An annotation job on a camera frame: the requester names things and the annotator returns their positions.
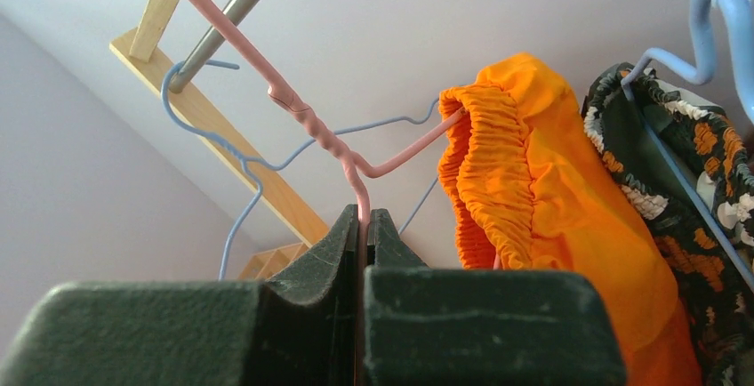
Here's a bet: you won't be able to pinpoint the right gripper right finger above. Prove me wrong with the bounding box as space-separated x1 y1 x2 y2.
363 209 626 385

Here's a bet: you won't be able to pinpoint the peach file organizer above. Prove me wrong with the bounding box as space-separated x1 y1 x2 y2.
238 243 309 280

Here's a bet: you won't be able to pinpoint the orange camouflage shorts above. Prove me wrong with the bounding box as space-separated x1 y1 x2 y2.
582 62 753 385

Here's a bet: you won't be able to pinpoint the pink wire hanger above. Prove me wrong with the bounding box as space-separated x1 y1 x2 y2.
189 0 467 268

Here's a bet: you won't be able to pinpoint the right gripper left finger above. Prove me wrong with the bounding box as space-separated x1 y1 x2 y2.
1 205 358 385

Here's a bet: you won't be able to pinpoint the blue hanger under camouflage shorts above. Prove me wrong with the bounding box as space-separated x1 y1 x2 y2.
619 0 754 294

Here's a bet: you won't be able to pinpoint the wooden clothes rack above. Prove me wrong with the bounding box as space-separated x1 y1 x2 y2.
108 0 331 249

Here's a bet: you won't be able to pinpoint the blue wire hanger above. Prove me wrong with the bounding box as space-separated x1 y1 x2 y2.
159 61 439 281

